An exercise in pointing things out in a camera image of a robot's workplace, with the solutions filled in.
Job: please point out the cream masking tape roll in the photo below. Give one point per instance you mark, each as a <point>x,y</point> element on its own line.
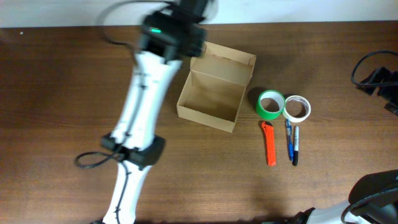
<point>297,109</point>

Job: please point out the black grey marker pen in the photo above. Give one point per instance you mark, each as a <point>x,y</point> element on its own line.
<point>296,146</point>

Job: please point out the green tape roll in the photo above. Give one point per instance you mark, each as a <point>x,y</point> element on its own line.
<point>270,104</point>

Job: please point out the orange utility knife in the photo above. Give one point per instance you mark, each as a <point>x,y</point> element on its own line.
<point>268,131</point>

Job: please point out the brown cardboard box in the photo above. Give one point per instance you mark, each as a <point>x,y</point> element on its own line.
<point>215,86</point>

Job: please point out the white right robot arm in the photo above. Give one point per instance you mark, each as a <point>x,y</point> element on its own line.
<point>373,199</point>

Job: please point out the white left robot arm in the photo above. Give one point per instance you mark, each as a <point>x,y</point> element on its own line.
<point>168,35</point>

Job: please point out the blue ballpoint pen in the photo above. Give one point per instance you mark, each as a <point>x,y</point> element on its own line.
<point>289,139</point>

